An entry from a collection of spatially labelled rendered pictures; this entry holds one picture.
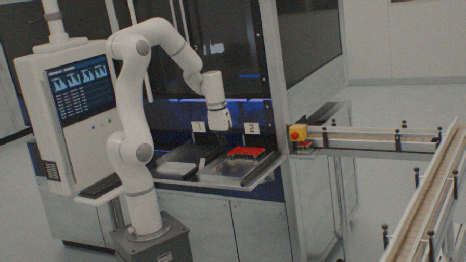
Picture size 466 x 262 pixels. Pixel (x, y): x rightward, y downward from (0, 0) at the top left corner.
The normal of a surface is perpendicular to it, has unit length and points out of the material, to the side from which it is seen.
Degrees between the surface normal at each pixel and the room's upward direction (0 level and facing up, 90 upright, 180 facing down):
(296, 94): 90
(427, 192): 0
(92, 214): 90
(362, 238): 0
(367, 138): 0
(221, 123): 93
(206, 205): 90
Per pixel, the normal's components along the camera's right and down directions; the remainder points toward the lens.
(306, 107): 0.86, 0.03
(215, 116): -0.45, 0.34
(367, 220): -0.15, -0.94
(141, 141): 0.57, -0.31
